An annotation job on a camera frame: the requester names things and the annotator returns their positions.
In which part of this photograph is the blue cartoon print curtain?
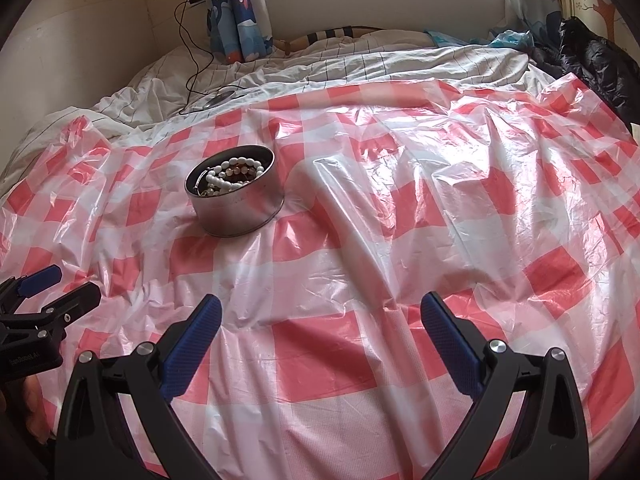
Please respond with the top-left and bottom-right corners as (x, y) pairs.
(200, 0), (275, 63)

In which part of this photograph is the person's left hand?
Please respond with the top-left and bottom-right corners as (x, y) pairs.
(9, 375), (55, 445)

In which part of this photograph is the pink cartoon print curtain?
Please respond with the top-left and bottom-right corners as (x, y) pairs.
(502, 0), (571, 46)

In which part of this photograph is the white bead bracelet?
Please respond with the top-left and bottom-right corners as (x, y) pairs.
(204, 159), (266, 195)

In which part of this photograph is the cream wardrobe with tree print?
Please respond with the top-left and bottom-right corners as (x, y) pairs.
(565, 0), (636, 46)

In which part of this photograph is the black cable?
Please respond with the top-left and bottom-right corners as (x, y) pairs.
(176, 0), (246, 116)

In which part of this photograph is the red checkered plastic sheet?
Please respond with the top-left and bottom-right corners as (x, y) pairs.
(0, 72), (640, 480)

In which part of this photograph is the round metal tin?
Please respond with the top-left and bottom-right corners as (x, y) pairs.
(184, 144), (286, 237)

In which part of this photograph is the blue plastic bag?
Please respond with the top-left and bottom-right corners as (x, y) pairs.
(430, 29), (533, 51)

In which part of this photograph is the striped pillow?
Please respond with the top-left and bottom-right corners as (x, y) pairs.
(275, 25), (386, 53)

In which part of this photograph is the white striped bed sheet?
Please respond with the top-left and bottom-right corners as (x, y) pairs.
(0, 30), (556, 186)

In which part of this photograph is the black braided bracelet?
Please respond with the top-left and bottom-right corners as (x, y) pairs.
(192, 167), (213, 197)

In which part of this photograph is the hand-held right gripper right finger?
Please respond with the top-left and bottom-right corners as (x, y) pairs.
(421, 291), (591, 480)

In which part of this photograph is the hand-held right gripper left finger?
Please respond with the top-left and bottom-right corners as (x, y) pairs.
(56, 294), (223, 480)

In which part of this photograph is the black puffer jacket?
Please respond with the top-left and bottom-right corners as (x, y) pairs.
(530, 16), (640, 126)

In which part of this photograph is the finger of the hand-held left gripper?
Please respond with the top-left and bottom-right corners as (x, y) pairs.
(27, 281), (102, 343)
(0, 266), (64, 313)

